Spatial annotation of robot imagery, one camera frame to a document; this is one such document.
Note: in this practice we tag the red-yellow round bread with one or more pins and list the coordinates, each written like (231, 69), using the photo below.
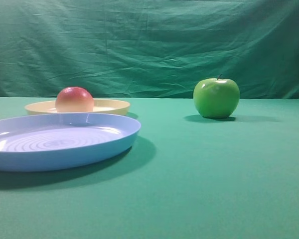
(74, 99)

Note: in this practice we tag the yellow plastic plate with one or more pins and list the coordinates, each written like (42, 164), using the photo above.
(105, 106)

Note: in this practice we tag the blue plastic plate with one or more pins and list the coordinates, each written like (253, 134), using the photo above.
(51, 142)

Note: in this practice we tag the green apple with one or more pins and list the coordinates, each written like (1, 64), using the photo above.
(216, 98)

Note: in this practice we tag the green backdrop cloth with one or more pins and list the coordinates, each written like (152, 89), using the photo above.
(148, 48)

